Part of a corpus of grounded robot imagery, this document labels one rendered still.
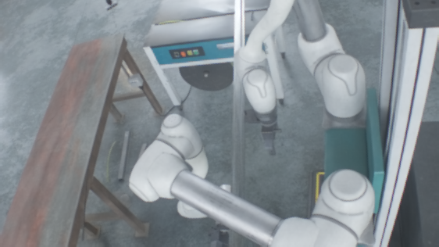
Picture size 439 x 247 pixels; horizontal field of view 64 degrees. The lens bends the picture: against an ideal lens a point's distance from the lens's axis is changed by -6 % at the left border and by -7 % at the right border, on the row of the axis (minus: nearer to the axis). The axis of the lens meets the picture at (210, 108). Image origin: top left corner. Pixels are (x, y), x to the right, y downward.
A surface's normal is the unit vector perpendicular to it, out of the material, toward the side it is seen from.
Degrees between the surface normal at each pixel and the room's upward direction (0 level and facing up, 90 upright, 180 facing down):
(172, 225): 0
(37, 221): 0
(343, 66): 5
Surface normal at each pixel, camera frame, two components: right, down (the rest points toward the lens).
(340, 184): -0.21, -0.70
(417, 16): -0.18, 0.78
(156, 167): -0.14, -0.53
